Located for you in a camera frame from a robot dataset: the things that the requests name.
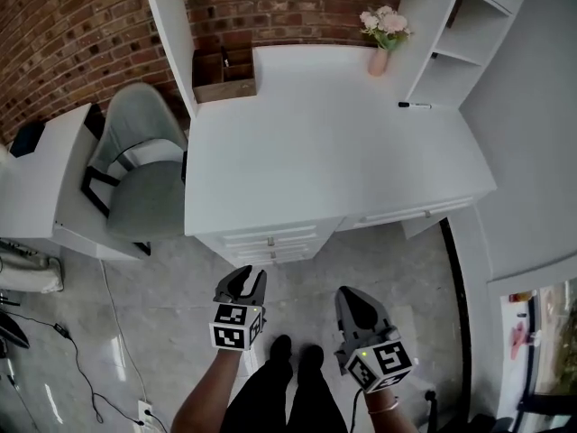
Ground black stand leg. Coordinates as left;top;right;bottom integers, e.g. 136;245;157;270
0;309;32;350

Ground person's right black shoe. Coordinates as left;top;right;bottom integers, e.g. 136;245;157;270
297;344;326;374

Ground black floor strip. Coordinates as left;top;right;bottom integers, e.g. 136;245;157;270
438;216;473;419

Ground grey upholstered chair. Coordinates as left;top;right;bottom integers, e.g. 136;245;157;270
80;82;189;257

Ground wide white desk drawer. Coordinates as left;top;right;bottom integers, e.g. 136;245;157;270
352;196;476;231

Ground person's left black shoe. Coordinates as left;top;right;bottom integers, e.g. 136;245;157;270
268;334;294;365

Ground white upright side panel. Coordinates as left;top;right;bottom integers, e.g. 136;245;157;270
140;0;200;120

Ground person's black shoe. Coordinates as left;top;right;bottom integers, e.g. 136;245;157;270
268;334;294;365
297;344;326;374

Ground glass window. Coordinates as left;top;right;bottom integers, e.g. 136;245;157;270
499;277;577;433

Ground pink vase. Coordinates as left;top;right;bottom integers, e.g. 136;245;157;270
367;46;390;78

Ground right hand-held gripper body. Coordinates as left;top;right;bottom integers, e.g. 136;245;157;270
334;320;416;394

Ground dark bag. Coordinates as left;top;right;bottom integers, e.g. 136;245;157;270
9;120;47;159

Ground white cloth bag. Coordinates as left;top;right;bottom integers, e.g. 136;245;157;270
0;240;65;294

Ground white side table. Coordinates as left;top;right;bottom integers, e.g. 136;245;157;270
0;102;146;262

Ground white shelf unit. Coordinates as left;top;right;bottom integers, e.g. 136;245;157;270
404;0;536;108

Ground pale pink flower bunch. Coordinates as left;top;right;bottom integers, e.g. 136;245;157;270
359;5;413;53

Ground person's black trousers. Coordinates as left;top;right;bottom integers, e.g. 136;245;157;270
219;354;349;433

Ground person's right forearm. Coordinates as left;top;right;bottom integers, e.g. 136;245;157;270
363;385;421;433

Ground black floor cable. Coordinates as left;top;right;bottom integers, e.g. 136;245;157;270
3;309;146;427

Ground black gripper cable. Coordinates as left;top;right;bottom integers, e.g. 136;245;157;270
348;388;364;433

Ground pink wrist bracelet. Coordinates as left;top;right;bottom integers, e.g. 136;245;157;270
366;396;400;417

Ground white power strip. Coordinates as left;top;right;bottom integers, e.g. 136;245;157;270
136;399;155;433

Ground white floor cable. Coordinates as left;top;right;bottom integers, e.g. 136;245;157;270
98;259;151;405

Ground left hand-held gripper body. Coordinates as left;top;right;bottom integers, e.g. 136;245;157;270
208;282;268;354

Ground wooden organizer box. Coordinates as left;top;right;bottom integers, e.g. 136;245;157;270
191;44;259;105

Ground white desk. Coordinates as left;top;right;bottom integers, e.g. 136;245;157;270
183;44;499;268

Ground person's left forearm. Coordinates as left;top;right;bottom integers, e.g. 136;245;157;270
169;347;245;433

